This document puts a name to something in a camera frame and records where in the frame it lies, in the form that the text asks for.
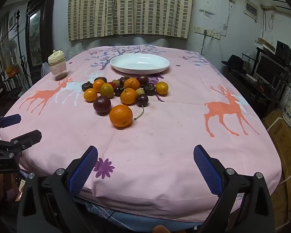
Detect white electrical panel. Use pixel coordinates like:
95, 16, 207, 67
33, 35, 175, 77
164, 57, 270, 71
244, 0, 259, 21

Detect computer monitor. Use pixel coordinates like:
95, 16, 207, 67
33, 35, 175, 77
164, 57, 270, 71
255, 53, 285, 83

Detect large smooth purple passion fruit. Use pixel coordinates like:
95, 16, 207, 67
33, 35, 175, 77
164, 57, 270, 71
93, 95, 112, 116

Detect dark framed cabinet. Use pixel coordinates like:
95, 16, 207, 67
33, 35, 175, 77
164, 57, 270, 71
25, 0, 57, 78

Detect black speaker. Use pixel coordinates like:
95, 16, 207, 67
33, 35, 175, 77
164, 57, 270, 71
275, 40, 291, 63

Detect yellow-green orange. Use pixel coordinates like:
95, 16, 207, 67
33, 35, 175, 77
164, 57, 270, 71
100, 83, 114, 98

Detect white power cable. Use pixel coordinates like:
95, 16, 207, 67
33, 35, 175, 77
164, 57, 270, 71
200, 33, 212, 54

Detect pink printed tablecloth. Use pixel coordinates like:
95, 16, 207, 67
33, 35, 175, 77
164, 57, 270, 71
0, 44, 282, 222

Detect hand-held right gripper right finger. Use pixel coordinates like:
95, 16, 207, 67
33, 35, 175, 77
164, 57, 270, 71
193, 144, 274, 233

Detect clear plastic bag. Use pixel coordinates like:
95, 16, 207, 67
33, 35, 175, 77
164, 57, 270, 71
41, 62, 51, 78

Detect standing fan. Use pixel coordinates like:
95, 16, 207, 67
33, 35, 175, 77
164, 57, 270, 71
3, 39, 18, 62

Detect purple passion fruit with stem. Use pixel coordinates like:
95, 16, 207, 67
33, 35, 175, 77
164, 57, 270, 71
134, 94, 149, 121

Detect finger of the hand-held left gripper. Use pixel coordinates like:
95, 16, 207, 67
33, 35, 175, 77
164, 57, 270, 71
0, 130, 42, 152
0, 114, 22, 140

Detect white plate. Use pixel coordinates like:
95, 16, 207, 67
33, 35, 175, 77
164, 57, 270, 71
110, 53, 171, 75

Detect cardboard box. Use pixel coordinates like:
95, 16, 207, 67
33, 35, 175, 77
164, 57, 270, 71
263, 110, 291, 231

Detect beige checked curtain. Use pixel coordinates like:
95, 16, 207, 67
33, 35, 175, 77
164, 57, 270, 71
68, 0, 194, 42

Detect black hat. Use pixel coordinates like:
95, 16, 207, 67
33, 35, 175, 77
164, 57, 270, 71
221, 55, 246, 73

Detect large orange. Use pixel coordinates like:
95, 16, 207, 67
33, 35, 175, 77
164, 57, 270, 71
109, 104, 133, 128

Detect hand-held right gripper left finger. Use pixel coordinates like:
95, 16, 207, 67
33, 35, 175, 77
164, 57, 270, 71
16, 145, 99, 233

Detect black desk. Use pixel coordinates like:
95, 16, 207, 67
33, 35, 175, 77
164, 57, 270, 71
224, 65, 291, 117

